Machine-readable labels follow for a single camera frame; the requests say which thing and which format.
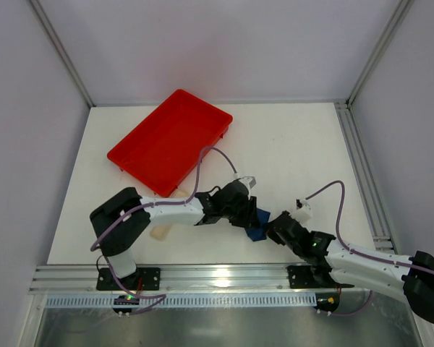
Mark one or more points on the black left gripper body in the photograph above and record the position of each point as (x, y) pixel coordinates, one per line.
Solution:
(249, 213)

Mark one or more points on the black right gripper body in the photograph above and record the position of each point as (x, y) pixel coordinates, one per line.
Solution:
(280, 228)

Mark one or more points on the dark blue paper napkin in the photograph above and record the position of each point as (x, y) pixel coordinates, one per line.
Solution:
(258, 233)

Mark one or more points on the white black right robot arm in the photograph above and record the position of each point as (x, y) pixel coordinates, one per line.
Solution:
(334, 262)

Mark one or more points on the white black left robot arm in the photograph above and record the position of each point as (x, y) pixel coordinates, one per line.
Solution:
(119, 222)

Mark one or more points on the right black controller board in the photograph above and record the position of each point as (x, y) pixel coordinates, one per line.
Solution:
(327, 302)

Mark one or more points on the black controller board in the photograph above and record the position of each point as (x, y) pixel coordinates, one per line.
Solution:
(125, 304)
(327, 302)

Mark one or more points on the red plastic tray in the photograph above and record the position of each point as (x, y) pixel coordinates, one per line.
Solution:
(164, 148)

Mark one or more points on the left black controller board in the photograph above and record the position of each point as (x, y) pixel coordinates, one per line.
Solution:
(125, 304)

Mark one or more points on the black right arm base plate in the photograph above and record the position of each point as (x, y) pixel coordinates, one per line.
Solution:
(308, 276)

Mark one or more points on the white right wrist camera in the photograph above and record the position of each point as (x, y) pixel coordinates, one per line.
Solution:
(303, 211)

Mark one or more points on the aluminium right side rail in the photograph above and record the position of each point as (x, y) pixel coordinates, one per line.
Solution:
(374, 208)

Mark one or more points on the aluminium rail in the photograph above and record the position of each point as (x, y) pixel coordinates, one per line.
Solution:
(374, 208)
(82, 279)

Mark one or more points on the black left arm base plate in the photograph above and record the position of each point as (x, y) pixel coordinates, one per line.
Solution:
(143, 279)

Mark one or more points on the aluminium front rail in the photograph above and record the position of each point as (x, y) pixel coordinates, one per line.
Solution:
(82, 279)

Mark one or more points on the white slotted cable duct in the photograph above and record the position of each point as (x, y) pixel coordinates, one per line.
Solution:
(198, 301)

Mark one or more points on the aluminium right corner post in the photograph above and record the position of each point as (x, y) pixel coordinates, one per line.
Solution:
(396, 19)

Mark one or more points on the aluminium corner post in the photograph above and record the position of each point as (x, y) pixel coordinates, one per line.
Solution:
(55, 41)
(396, 19)

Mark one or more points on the aluminium left corner post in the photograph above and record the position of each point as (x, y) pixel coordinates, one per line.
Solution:
(55, 41)

